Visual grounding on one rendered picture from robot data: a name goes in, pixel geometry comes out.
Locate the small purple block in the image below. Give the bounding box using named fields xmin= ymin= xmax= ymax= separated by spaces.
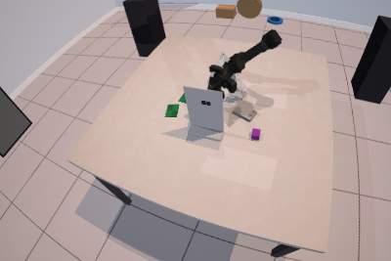
xmin=251 ymin=128 xmax=260 ymax=140

